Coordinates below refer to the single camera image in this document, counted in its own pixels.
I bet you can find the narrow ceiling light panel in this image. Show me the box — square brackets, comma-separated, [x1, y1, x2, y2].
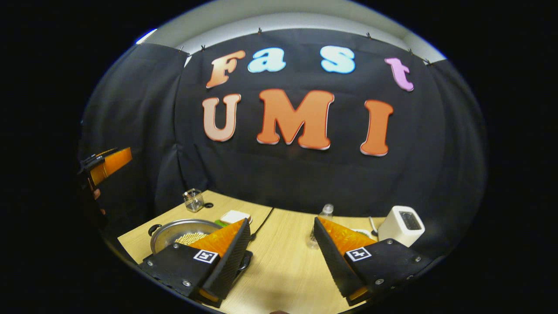
[135, 28, 158, 44]

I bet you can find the clear plastic water bottle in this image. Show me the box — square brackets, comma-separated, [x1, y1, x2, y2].
[310, 204, 334, 249]

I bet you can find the black power cable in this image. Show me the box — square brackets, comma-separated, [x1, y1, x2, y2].
[250, 208, 274, 241]

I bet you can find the white toaster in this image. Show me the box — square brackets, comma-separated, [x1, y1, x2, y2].
[378, 206, 425, 248]

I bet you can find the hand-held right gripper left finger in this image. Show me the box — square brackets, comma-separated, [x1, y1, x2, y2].
[139, 218, 252, 308]

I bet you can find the row of black cloth clips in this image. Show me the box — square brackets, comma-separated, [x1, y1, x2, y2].
[177, 27, 434, 67]

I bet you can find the sandwich with lettuce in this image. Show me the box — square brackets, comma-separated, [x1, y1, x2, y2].
[214, 210, 252, 227]

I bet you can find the steel pot with black handles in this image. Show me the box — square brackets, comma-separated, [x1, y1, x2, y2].
[148, 219, 225, 255]

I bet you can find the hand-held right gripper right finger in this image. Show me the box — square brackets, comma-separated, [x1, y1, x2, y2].
[313, 217, 434, 307]

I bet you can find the wire mesh holder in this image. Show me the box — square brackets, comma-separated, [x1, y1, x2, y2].
[183, 188, 204, 212]

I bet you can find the pile of yellow soybeans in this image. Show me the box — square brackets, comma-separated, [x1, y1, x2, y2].
[175, 232, 209, 246]

